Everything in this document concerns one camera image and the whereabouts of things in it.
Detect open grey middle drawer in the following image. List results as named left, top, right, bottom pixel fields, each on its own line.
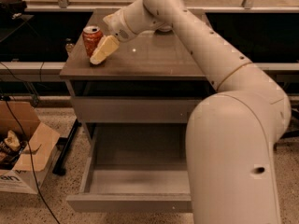
left=67, top=124, right=192, bottom=213

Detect black cable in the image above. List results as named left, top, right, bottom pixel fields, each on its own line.
left=0, top=61, right=62, bottom=224

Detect snack bags in box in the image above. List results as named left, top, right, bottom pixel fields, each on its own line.
left=0, top=130, right=26, bottom=170

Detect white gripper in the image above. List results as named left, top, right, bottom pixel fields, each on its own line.
left=90, top=10, right=136, bottom=65

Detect orange soda can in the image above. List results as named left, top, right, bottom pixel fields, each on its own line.
left=82, top=25, right=103, bottom=57

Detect closed grey top drawer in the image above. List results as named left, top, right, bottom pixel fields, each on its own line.
left=71, top=97, right=199, bottom=123

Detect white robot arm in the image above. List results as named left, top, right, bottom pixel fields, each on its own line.
left=92, top=0, right=292, bottom=224

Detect black table leg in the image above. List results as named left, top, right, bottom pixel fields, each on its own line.
left=52, top=119, right=81, bottom=176

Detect grey drawer cabinet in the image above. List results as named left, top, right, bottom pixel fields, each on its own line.
left=59, top=8, right=219, bottom=147

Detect black bag on desk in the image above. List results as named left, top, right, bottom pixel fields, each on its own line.
left=0, top=0, right=27, bottom=21

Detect brown cardboard box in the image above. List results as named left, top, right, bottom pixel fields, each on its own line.
left=0, top=101, right=60, bottom=194

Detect white ceramic bowl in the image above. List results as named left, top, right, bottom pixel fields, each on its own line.
left=158, top=24, right=172, bottom=33

